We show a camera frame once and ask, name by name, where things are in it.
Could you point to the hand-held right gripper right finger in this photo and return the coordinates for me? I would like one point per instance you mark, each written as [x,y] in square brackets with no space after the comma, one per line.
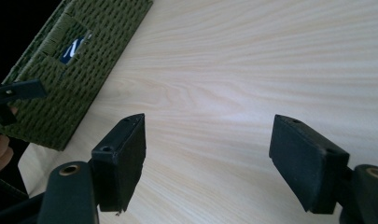
[305,165]

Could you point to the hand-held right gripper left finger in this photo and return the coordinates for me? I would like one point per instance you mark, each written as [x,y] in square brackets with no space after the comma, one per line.
[121,165]

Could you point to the green woven basket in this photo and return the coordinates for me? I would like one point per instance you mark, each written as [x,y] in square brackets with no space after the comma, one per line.
[77,87]

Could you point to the navy shirt with white print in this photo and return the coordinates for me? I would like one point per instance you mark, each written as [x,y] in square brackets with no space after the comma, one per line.
[72,49]

